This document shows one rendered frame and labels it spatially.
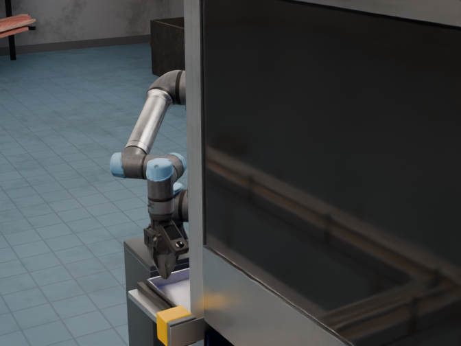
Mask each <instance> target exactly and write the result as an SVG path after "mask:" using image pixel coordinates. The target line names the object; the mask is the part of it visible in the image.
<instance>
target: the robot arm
mask: <svg viewBox="0 0 461 346"><path fill-rule="evenodd" d="M173 105H185V109H186V84H185V71H182V70H175V71H170V72H168V73H166V74H164V75H162V76H161V77H160V78H158V79H157V80H156V81H155V82H154V83H153V84H152V85H151V86H150V88H149V89H148V90H147V93H146V94H145V105H144V107H143V110H142V111H141V114H140V116H139V118H138V120H137V123H136V125H135V127H134V129H133V131H132V134H131V136H130V138H129V140H128V142H127V144H126V147H125V149H124V151H123V153H121V152H120V153H118V152H116V153H114V154H113V155H112V157H111V160H110V171H111V174H112V175H113V176H115V177H119V178H136V179H144V180H147V198H148V204H147V206H148V213H149V217H150V220H151V225H150V224H149V226H148V227H146V228H143V232H144V244H145V245H146V246H147V248H148V250H149V251H151V257H152V263H153V265H155V267H156V269H157V271H158V273H159V275H160V276H161V277H162V278H163V279H168V278H169V276H170V275H171V273H172V271H173V269H174V267H175V265H176V263H177V261H178V257H179V255H182V254H185V253H188V252H189V239H188V237H187V233H186V231H185V228H184V225H183V222H189V214H188V186H187V189H183V186H182V184H180V183H176V181H177V180H178V179H179V178H180V177H181V176H182V175H183V173H184V171H185V169H186V161H185V159H184V158H183V157H182V156H181V155H180V154H178V153H175V152H173V153H169V154H167V155H165V156H156V155H149V153H150V150H151V148H152V146H153V143H154V141H155V139H156V136H157V134H158V131H159V129H160V127H161V124H162V122H163V120H164V117H165V115H166V112H167V111H169V110H170V109H171V108H172V106H173ZM150 228H151V229H150ZM165 264H166V267H167V270H166V267H165Z"/></svg>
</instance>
